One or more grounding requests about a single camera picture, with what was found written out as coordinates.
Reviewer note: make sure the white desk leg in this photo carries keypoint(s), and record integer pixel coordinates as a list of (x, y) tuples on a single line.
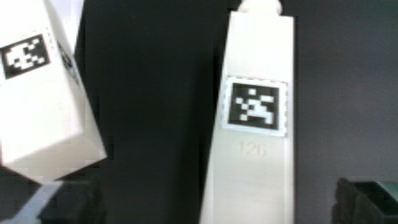
[(49, 140), (248, 178)]

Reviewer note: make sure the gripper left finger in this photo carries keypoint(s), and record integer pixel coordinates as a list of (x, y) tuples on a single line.
[(65, 203)]

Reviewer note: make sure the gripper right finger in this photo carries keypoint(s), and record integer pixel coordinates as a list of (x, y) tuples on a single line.
[(366, 202)]

